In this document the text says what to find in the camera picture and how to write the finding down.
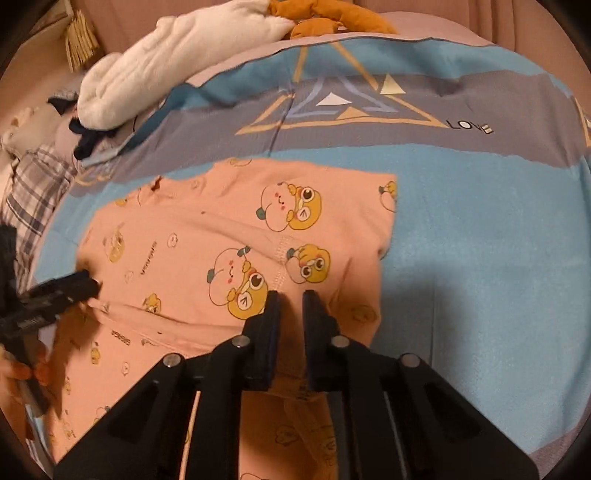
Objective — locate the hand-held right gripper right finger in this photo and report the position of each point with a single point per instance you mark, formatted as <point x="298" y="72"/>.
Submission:
<point x="310" y="323"/>

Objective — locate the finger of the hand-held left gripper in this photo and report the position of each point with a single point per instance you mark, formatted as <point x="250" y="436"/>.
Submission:
<point x="64" y="281"/>
<point x="76" y="295"/>

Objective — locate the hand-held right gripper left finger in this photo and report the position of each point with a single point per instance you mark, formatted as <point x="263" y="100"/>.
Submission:
<point x="273" y="323"/>

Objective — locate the pink cartoon print pajama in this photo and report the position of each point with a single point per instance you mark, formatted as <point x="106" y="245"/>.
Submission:
<point x="194" y="240"/>

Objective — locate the person's left hand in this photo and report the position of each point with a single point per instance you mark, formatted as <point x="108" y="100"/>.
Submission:
<point x="16" y="371"/>

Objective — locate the plaid cloth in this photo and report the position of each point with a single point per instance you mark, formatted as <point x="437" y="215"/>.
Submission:
<point x="32" y="194"/>

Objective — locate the dark navy garment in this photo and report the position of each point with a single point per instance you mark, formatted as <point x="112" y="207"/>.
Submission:
<point x="87" y="134"/>

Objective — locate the cream patterned cloth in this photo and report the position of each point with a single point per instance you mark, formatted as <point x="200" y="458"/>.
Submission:
<point x="16" y="131"/>

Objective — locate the blue grey printed bedsheet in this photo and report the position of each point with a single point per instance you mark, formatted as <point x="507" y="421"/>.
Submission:
<point x="461" y="207"/>

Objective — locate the straw brush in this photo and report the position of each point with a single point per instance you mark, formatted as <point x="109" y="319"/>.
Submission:
<point x="81" y="41"/>

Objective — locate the white fluffy blanket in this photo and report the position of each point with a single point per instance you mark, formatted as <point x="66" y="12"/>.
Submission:
<point x="171" y="55"/>

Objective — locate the brown plush toy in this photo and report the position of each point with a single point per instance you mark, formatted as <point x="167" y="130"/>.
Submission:
<point x="323" y="18"/>

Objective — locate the pink curtain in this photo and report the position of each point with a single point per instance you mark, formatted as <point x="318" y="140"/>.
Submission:
<point x="461" y="18"/>

